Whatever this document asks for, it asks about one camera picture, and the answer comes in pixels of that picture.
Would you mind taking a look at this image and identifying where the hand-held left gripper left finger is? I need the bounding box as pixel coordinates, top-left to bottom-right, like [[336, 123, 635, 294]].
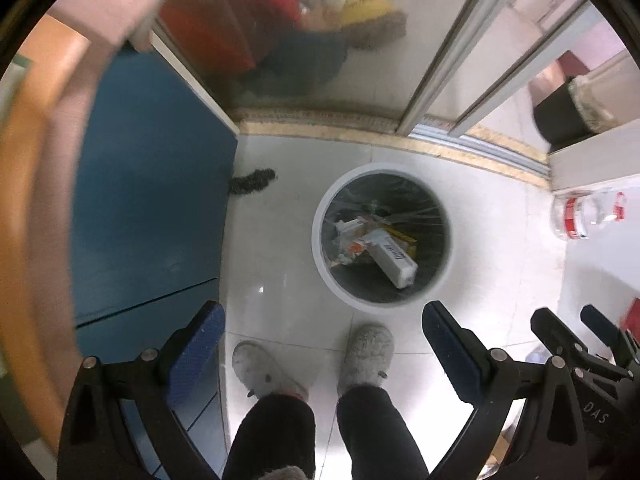
[[57, 301, 226, 480]]

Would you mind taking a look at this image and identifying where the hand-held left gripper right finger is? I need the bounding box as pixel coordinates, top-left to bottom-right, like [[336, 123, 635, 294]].
[[421, 301, 587, 480]]

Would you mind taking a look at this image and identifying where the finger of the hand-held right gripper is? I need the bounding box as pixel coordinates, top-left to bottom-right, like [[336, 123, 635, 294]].
[[580, 305, 640, 368], [530, 308, 628, 383]]

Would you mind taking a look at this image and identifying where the white round trash bin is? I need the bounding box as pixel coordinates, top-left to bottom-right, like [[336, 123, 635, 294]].
[[311, 162, 455, 311]]

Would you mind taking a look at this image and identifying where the red object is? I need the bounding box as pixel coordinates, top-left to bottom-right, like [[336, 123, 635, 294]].
[[617, 297, 640, 342]]

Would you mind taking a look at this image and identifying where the person's left grey slipper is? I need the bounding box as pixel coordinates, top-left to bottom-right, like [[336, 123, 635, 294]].
[[232, 340, 309, 402]]

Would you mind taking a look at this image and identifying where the person's grey slipper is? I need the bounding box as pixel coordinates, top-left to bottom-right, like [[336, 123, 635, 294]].
[[337, 324, 395, 397], [232, 340, 309, 402]]

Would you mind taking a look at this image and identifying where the person's right grey slipper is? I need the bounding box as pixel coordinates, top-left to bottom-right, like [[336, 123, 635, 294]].
[[337, 324, 395, 397]]

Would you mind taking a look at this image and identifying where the person's right leg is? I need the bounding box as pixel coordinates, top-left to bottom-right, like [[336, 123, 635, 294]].
[[336, 385, 431, 480]]

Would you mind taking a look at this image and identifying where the person's leg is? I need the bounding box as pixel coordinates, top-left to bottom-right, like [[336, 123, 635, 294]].
[[336, 385, 431, 480], [221, 392, 317, 480]]

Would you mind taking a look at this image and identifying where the white long carton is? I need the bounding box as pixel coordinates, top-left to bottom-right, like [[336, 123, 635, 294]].
[[367, 227, 419, 290]]

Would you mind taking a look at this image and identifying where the clear bottle with red label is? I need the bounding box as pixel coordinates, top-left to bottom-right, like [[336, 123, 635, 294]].
[[550, 187, 640, 242]]

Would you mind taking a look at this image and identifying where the person's left leg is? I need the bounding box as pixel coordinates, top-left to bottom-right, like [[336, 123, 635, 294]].
[[221, 392, 317, 480]]

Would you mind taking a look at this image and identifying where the white orange wrapper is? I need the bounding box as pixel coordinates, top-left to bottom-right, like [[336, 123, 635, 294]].
[[334, 216, 377, 267]]

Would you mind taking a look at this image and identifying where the blue cabinet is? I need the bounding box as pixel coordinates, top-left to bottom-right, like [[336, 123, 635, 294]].
[[74, 49, 239, 480]]

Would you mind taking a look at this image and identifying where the dark fluffy tuft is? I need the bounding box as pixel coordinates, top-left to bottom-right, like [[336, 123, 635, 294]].
[[229, 167, 277, 196]]

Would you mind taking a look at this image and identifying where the black bucket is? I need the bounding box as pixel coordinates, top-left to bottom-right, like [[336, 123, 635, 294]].
[[532, 77, 596, 145]]

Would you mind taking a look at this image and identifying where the wooden table edge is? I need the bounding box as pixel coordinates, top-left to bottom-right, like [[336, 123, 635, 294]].
[[0, 14, 103, 453]]

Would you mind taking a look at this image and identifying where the beige mop head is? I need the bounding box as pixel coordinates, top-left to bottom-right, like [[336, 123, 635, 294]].
[[566, 66, 623, 134]]

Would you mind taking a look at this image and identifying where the golden door threshold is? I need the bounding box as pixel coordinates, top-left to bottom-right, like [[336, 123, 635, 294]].
[[234, 106, 551, 190]]

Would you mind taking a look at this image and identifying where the metal framed sliding door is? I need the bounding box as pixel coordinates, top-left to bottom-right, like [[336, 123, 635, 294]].
[[452, 0, 608, 140]]

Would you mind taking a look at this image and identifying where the blue cloth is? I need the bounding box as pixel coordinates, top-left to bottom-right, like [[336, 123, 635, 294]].
[[257, 30, 351, 97]]

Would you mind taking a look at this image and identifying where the glass sliding door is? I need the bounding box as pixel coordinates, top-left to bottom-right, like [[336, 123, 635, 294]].
[[149, 0, 503, 137]]

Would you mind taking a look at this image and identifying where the brown fuzzy slipper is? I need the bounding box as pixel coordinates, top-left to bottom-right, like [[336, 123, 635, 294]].
[[345, 10, 408, 52]]

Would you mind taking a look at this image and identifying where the red basin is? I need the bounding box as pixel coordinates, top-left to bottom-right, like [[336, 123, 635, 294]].
[[157, 0, 302, 75]]

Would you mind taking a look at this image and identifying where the pink blurred object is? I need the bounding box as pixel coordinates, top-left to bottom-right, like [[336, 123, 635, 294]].
[[47, 0, 197, 53]]

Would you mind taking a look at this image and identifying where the yellow cloth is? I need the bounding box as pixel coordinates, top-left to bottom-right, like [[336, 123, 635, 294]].
[[344, 0, 397, 25]]

